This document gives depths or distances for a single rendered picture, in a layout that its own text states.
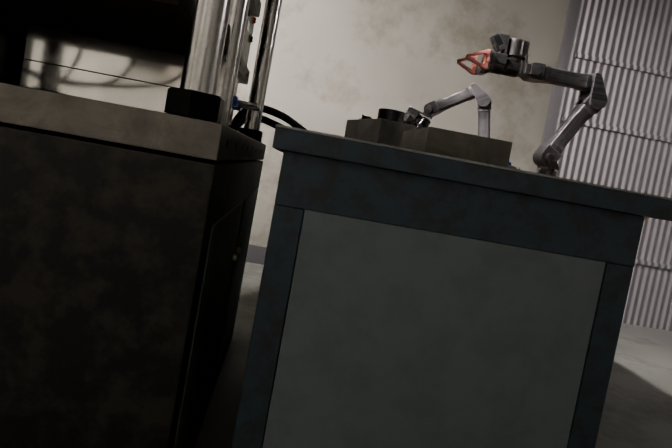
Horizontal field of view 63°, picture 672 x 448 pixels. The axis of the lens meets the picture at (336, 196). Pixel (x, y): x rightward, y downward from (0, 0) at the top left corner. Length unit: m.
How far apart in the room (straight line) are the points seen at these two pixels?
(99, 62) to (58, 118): 0.61
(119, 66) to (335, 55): 2.46
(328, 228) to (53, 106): 0.47
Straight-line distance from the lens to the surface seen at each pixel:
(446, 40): 3.99
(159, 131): 0.90
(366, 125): 1.67
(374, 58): 3.85
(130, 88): 1.51
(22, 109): 0.97
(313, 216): 0.90
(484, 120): 2.66
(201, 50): 0.94
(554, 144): 2.08
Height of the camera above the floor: 0.75
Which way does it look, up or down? 3 degrees down
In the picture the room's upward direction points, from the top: 10 degrees clockwise
